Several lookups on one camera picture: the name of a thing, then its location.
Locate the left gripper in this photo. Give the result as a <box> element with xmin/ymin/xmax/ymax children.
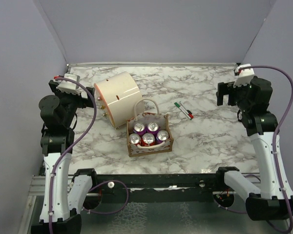
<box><xmin>50</xmin><ymin>82</ymin><xmax>94</xmax><ymax>127</ymax></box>

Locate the red Coca-Cola can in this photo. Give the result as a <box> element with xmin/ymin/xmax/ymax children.
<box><xmin>133</xmin><ymin>122</ymin><xmax>146</xmax><ymax>136</ymax></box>
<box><xmin>141</xmin><ymin>133</ymin><xmax>155</xmax><ymax>147</ymax></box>

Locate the purple Fanta can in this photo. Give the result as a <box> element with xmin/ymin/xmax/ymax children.
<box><xmin>128</xmin><ymin>133</ymin><xmax>141</xmax><ymax>145</ymax></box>

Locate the purple soda can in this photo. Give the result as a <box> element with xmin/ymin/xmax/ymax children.
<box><xmin>146</xmin><ymin>122</ymin><xmax>160</xmax><ymax>134</ymax></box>
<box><xmin>155</xmin><ymin>130</ymin><xmax>169</xmax><ymax>144</ymax></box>

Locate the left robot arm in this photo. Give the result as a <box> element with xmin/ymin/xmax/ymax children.
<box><xmin>30</xmin><ymin>76</ymin><xmax>98</xmax><ymax>234</ymax></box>

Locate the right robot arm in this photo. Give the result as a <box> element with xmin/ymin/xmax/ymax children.
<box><xmin>214</xmin><ymin>76</ymin><xmax>293</xmax><ymax>221</ymax></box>

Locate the black marker pen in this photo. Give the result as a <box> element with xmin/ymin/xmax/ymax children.
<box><xmin>179</xmin><ymin>101</ymin><xmax>192</xmax><ymax>115</ymax></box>

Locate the white cylindrical pot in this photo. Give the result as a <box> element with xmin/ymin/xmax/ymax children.
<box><xmin>94</xmin><ymin>72</ymin><xmax>145</xmax><ymax>128</ymax></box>

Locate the green marker pen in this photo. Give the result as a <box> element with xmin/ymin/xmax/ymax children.
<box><xmin>174</xmin><ymin>102</ymin><xmax>192</xmax><ymax>120</ymax></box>

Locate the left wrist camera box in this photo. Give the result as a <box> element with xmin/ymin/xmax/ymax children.
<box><xmin>54</xmin><ymin>73</ymin><xmax>81</xmax><ymax>95</ymax></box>

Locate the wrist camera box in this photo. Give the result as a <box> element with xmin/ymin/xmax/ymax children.
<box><xmin>233</xmin><ymin>64</ymin><xmax>254</xmax><ymax>88</ymax></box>
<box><xmin>54</xmin><ymin>73</ymin><xmax>81</xmax><ymax>95</ymax></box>

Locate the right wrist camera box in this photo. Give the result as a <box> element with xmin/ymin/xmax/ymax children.
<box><xmin>233</xmin><ymin>64</ymin><xmax>254</xmax><ymax>88</ymax></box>

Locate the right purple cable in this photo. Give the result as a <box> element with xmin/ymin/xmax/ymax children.
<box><xmin>216</xmin><ymin>65</ymin><xmax>293</xmax><ymax>234</ymax></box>

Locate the purple cable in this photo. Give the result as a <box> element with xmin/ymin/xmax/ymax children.
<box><xmin>48</xmin><ymin>76</ymin><xmax>129</xmax><ymax>234</ymax></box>
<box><xmin>216</xmin><ymin>65</ymin><xmax>293</xmax><ymax>234</ymax></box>

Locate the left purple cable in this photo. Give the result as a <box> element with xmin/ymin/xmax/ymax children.
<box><xmin>48</xmin><ymin>76</ymin><xmax>129</xmax><ymax>234</ymax></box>

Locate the aluminium extrusion rail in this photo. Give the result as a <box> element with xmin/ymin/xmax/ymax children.
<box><xmin>29</xmin><ymin>174</ymin><xmax>74</xmax><ymax>195</ymax></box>

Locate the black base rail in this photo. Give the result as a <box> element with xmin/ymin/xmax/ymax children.
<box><xmin>70</xmin><ymin>167</ymin><xmax>245</xmax><ymax>203</ymax></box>

